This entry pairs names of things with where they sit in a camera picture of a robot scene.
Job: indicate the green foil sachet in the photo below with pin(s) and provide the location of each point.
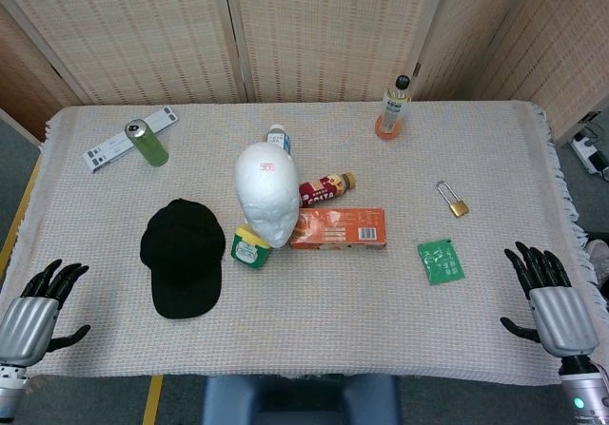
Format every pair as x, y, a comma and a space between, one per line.
440, 262

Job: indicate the black baseball cap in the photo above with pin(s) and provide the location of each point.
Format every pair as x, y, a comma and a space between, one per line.
183, 258

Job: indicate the white shoe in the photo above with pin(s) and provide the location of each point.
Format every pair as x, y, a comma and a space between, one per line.
598, 258

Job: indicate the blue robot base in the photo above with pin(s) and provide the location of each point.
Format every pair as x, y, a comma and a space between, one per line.
295, 401

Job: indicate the red Costa coffee bottle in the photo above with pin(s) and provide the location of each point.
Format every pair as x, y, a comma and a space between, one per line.
323, 192

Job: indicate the brass padlock long shackle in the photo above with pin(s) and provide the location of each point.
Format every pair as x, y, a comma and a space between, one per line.
459, 207

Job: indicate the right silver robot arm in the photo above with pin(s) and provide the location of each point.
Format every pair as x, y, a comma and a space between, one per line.
583, 389

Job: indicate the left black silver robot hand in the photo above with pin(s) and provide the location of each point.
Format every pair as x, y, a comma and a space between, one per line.
28, 322

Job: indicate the green tub with yellow lid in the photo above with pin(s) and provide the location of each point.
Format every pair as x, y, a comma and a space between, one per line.
249, 250

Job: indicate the beige woven tablecloth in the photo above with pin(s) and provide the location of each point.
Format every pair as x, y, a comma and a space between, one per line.
333, 311

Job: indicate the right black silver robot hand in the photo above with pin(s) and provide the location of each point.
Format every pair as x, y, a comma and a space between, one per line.
561, 318

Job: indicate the green drink can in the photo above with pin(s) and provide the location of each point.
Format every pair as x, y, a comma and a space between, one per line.
148, 147

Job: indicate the woven folding screen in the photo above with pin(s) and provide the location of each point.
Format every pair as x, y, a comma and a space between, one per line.
143, 35

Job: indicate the white foam mannequin head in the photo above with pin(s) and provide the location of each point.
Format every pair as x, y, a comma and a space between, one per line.
266, 192

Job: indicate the orange biscuit box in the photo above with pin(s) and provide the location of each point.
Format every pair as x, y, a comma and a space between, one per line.
340, 230

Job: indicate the orange drink bottle black cap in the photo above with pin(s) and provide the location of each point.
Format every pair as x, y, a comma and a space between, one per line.
392, 109

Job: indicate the clear bottle with blue label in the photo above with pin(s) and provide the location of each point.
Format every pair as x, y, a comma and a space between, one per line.
278, 139

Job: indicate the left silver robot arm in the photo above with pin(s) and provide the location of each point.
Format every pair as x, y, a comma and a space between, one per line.
10, 389

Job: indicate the long white flat box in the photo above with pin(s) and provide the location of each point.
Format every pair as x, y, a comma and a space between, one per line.
107, 151

